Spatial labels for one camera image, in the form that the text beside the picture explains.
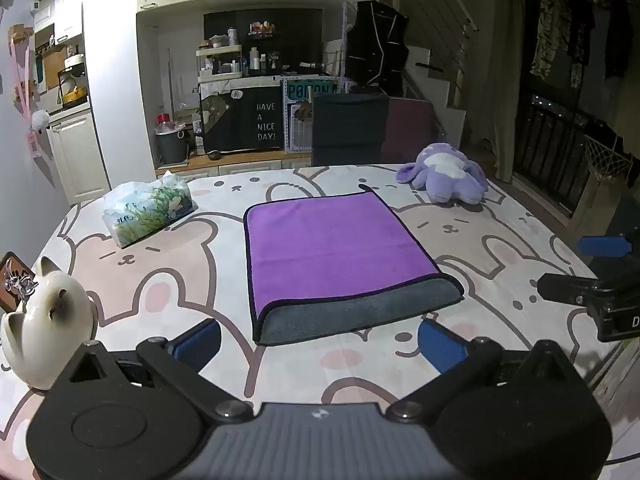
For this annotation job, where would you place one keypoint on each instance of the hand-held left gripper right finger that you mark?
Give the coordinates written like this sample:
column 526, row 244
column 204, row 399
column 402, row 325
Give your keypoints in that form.
column 440, row 347

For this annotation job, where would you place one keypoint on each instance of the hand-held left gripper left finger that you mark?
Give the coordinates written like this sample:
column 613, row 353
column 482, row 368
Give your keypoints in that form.
column 197, row 345

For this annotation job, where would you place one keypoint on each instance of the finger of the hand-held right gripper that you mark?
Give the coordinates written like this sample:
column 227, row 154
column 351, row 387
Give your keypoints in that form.
column 565, row 287
column 602, row 246

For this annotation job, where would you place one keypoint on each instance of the purple and grey towel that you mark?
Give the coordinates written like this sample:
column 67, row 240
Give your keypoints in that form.
column 325, row 240

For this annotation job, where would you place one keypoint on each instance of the cartoon bear printed tablecloth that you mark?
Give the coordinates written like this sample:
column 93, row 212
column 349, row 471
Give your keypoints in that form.
column 165, row 270

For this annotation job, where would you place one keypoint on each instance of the white net basket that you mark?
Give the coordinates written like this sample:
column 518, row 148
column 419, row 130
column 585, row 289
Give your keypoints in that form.
column 607, row 157

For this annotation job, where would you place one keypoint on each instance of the black balcony railing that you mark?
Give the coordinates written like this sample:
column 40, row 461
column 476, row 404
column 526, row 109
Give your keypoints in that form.
column 550, row 150

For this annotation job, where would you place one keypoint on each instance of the green printed tissue pack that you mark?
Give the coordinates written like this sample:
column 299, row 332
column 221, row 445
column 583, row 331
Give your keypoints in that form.
column 150, row 207

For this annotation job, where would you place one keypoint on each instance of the white ceramic cat figurine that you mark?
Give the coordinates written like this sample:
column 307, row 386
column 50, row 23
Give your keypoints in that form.
column 47, row 325

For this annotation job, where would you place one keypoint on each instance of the purple plush toy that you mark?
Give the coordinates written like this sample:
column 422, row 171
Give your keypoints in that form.
column 445, row 175

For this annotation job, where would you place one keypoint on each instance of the beige curtain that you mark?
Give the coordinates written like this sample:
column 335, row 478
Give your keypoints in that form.
column 509, row 85

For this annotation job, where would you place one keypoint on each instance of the small brown framed picture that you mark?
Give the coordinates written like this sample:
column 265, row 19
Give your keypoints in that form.
column 11, row 280

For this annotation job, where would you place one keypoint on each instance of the grey trash bin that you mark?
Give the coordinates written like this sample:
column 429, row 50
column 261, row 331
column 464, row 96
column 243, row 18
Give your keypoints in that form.
column 172, row 147

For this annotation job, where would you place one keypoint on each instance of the dark hanging garment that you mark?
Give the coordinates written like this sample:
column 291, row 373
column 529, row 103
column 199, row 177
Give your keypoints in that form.
column 617, row 35
column 581, row 20

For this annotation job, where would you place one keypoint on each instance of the dark purple chair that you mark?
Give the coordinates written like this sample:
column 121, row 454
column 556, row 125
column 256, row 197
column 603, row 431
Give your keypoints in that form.
column 410, row 130

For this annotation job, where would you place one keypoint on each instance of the white lower kitchen cabinet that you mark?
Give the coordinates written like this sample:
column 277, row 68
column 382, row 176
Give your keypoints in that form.
column 80, row 155

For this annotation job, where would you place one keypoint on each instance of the white kitchen cabinet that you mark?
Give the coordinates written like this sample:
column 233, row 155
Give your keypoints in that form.
column 65, row 7
column 80, row 155

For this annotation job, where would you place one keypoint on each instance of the patterned hanging garment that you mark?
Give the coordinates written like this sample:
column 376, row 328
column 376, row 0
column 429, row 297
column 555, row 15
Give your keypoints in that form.
column 550, row 25

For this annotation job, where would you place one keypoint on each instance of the black printed cabinet curtain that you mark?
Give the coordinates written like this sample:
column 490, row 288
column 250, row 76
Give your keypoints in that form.
column 240, row 120

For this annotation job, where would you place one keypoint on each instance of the white staircase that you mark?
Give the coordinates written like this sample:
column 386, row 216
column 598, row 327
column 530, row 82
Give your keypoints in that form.
column 440, row 85

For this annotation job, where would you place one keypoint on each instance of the white pompom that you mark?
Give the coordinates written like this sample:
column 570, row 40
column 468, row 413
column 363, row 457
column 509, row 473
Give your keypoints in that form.
column 40, row 118

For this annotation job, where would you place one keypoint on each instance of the teal plate sign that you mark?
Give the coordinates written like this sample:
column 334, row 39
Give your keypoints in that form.
column 310, row 89

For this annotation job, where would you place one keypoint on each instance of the yellow pot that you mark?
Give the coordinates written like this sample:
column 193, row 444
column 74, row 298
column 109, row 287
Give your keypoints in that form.
column 73, row 93

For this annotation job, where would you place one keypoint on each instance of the white countertop shelf organizer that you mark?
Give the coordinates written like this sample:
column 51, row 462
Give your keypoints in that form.
column 220, row 62

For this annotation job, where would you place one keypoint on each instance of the black jacket with white trim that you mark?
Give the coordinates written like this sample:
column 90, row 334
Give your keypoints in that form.
column 375, row 45

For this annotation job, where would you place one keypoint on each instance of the black pegboard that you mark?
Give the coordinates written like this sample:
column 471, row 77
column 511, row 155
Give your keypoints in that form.
column 295, row 35

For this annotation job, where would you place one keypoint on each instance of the white upper kitchen cabinet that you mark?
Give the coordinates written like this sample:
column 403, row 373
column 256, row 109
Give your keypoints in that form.
column 65, row 7

